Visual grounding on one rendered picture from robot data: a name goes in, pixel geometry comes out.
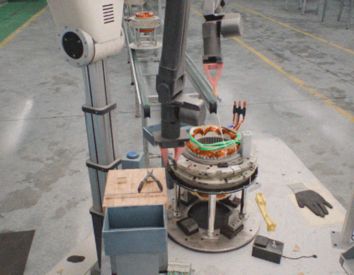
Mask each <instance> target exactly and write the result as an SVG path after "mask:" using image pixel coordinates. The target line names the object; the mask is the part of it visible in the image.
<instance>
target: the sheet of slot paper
mask: <svg viewBox="0 0 354 275"><path fill-rule="evenodd" d="M309 181H310V182H311V183H312V184H313V185H314V186H309V185H308V184H307V183H306V182H305V181H304V180H303V181H295V182H293V183H299V182H302V183H303V184H304V185H305V186H306V187H307V188H309V189H311V190H314V191H315V192H317V193H319V194H320V195H321V196H322V197H323V198H324V199H325V200H326V201H328V202H329V203H330V204H331V205H332V206H333V208H332V209H331V208H329V207H328V206H326V205H325V206H326V208H327V210H328V212H329V215H325V217H324V218H322V217H320V216H317V215H316V214H315V213H313V211H311V210H310V209H309V208H308V207H306V206H305V207H304V208H300V207H299V206H298V204H297V200H296V197H295V194H294V193H293V194H285V195H286V196H287V197H288V198H289V200H290V201H291V203H293V205H294V206H295V207H296V209H297V210H298V211H299V213H300V214H301V215H302V216H303V218H304V219H305V220H306V221H307V222H308V224H309V225H310V226H311V227H315V226H323V225H330V224H337V223H343V222H344V219H345V215H344V214H343V213H342V211H341V210H340V209H339V208H338V207H337V206H336V205H335V204H334V203H336V201H335V200H334V199H333V198H332V197H331V196H330V195H329V194H328V193H327V192H326V191H325V190H324V189H323V188H322V186H321V185H320V184H319V183H318V181H317V180H316V179H315V178H313V179H311V180H309Z"/></svg>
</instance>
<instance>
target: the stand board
mask: <svg viewBox="0 0 354 275"><path fill-rule="evenodd" d="M152 169H154V170H153V175H154V176H155V177H156V178H157V179H158V180H159V181H160V183H161V184H162V186H163V192H166V195H165V196H150V197H138V198H136V197H135V198H117V199H105V194H122V193H138V186H139V184H140V182H141V181H142V180H143V179H144V178H145V176H146V175H147V174H148V173H147V170H146V169H126V170H109V172H108V178H107V184H106V188H105V194H104V200H103V206H102V207H103V213H105V209H106V207H108V206H129V205H150V204H164V209H165V210H168V197H167V185H166V172H165V168H150V169H148V171H149V172H150V171H152ZM121 177H126V178H127V183H117V178H121ZM144 192H160V189H159V187H158V185H157V183H156V182H145V183H144V186H143V188H142V190H141V193H144Z"/></svg>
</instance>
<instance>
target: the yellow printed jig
mask: <svg viewBox="0 0 354 275"><path fill-rule="evenodd" d="M255 200H256V202H257V205H258V207H259V209H260V211H261V214H262V216H263V218H264V220H265V222H266V224H267V230H268V231H276V222H273V221H272V220H271V218H270V216H269V214H268V212H267V210H266V207H265V206H266V203H267V201H266V199H265V197H264V195H263V193H256V197H255Z"/></svg>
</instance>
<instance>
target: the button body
mask: <svg viewBox="0 0 354 275"><path fill-rule="evenodd" d="M128 152H131V151H127V152H126V153H125V155H124V156H123V158H122V159H121V164H122V170H126V169H145V157H144V152H138V153H139V158H137V159H128V158H127V157H126V155H127V154H128Z"/></svg>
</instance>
